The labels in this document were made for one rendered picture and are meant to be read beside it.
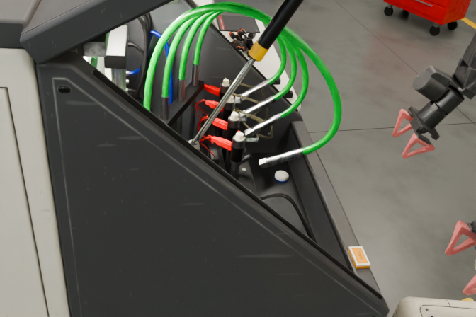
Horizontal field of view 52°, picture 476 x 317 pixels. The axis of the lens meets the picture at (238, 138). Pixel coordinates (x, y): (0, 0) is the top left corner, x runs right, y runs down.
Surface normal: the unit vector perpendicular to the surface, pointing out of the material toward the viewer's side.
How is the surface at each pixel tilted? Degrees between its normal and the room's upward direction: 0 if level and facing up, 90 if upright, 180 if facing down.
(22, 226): 90
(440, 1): 90
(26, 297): 90
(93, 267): 90
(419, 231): 0
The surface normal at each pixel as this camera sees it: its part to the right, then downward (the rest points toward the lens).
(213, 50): 0.14, 0.58
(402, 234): 0.11, -0.81
